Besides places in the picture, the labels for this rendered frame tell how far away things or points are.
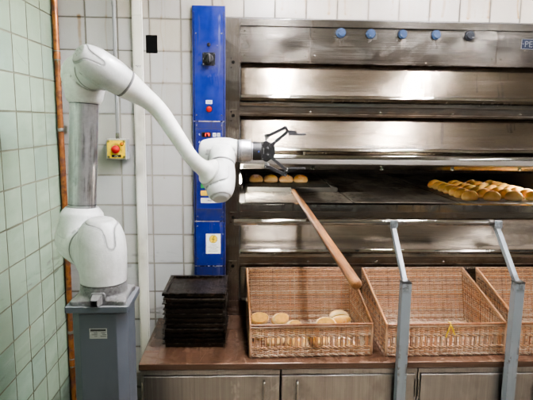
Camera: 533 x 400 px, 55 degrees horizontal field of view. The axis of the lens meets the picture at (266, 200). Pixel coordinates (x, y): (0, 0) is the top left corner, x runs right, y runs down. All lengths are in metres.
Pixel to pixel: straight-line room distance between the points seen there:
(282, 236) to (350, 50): 1.00
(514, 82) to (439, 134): 0.46
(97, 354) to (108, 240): 0.38
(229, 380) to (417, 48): 1.83
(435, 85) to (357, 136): 0.47
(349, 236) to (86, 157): 1.43
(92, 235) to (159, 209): 0.96
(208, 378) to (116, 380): 0.56
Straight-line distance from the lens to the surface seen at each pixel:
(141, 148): 2.65
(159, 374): 2.36
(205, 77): 2.59
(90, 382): 1.92
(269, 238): 2.68
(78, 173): 1.94
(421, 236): 2.84
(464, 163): 2.70
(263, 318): 2.63
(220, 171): 1.90
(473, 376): 2.55
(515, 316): 2.45
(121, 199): 2.71
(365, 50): 2.72
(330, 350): 2.37
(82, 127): 1.93
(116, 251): 1.77
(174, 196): 2.66
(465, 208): 2.89
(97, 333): 1.84
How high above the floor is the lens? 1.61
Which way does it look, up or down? 9 degrees down
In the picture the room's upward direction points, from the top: 1 degrees clockwise
